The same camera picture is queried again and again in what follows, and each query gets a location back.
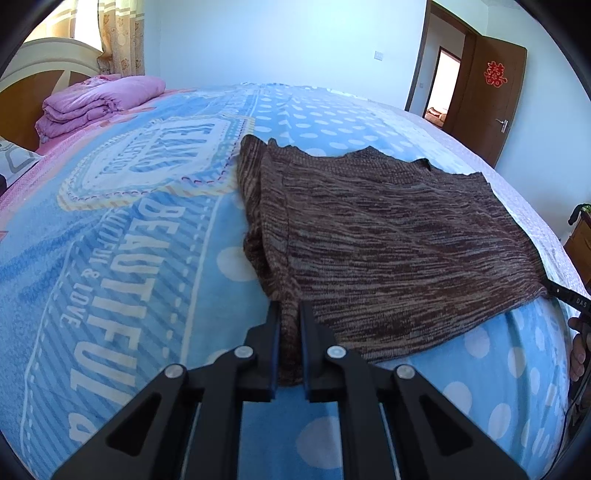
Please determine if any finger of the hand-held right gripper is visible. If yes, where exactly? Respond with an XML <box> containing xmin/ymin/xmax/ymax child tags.
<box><xmin>544</xmin><ymin>276</ymin><xmax>591</xmax><ymax>320</ymax></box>

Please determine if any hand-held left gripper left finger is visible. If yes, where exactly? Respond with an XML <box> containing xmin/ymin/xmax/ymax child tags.
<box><xmin>51</xmin><ymin>301</ymin><xmax>281</xmax><ymax>480</ymax></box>

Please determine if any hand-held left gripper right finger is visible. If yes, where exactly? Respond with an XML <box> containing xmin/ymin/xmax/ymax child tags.
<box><xmin>299</xmin><ymin>301</ymin><xmax>530</xmax><ymax>480</ymax></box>

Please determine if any brown knitted sweater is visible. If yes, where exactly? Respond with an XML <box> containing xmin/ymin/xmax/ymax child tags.
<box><xmin>235</xmin><ymin>135</ymin><xmax>553</xmax><ymax>387</ymax></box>

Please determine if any person's right hand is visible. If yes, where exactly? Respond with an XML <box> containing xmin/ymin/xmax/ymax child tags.
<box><xmin>569</xmin><ymin>318</ymin><xmax>591</xmax><ymax>384</ymax></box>

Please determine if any wooden cabinet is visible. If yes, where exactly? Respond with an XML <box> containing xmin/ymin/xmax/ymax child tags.
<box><xmin>564</xmin><ymin>210</ymin><xmax>591</xmax><ymax>289</ymax></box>

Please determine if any blue and pink printed bedsheet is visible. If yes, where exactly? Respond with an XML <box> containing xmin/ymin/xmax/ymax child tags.
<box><xmin>0</xmin><ymin>82</ymin><xmax>578</xmax><ymax>480</ymax></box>

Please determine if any brown wooden door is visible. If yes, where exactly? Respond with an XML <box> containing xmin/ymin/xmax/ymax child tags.
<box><xmin>445</xmin><ymin>34</ymin><xmax>528</xmax><ymax>169</ymax></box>

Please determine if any red paper door decoration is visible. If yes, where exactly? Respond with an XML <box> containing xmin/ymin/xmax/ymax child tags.
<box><xmin>483</xmin><ymin>60</ymin><xmax>508</xmax><ymax>89</ymax></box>

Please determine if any folded pink quilt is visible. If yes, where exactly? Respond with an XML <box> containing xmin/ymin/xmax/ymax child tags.
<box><xmin>36</xmin><ymin>75</ymin><xmax>167</xmax><ymax>144</ymax></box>

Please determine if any patterned grey pillow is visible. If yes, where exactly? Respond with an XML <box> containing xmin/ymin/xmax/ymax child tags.
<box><xmin>0</xmin><ymin>136</ymin><xmax>44</xmax><ymax>186</ymax></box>

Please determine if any yellow patterned curtain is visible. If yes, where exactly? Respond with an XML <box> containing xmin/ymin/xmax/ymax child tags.
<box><xmin>28</xmin><ymin>0</ymin><xmax>86</xmax><ymax>44</ymax></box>
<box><xmin>98</xmin><ymin>0</ymin><xmax>147</xmax><ymax>77</ymax></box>

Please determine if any cream and wood headboard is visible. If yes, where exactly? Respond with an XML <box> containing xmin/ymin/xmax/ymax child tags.
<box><xmin>0</xmin><ymin>38</ymin><xmax>100</xmax><ymax>153</ymax></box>

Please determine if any thin black cable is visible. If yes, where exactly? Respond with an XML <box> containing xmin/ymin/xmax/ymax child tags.
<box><xmin>544</xmin><ymin>381</ymin><xmax>583</xmax><ymax>480</ymax></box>

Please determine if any brown door frame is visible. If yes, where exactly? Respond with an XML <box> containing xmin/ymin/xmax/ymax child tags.
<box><xmin>405</xmin><ymin>0</ymin><xmax>477</xmax><ymax>136</ymax></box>

